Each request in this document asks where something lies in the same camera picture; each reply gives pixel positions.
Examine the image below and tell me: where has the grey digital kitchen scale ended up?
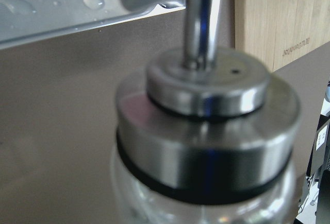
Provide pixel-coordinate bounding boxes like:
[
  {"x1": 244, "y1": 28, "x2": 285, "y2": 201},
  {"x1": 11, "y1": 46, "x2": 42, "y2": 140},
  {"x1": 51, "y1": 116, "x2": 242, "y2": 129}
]
[{"x1": 0, "y1": 0, "x2": 189, "y2": 51}]

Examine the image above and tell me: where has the glass sauce bottle metal pourer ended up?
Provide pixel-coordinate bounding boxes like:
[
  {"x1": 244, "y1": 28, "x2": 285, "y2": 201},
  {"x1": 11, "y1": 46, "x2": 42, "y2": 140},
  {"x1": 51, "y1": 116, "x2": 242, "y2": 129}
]
[{"x1": 111, "y1": 0, "x2": 301, "y2": 223}]

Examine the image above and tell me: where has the wooden cutting board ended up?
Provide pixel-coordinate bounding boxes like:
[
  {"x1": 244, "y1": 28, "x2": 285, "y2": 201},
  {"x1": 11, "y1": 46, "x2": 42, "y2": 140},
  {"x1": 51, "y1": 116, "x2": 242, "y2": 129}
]
[{"x1": 235, "y1": 0, "x2": 329, "y2": 72}]

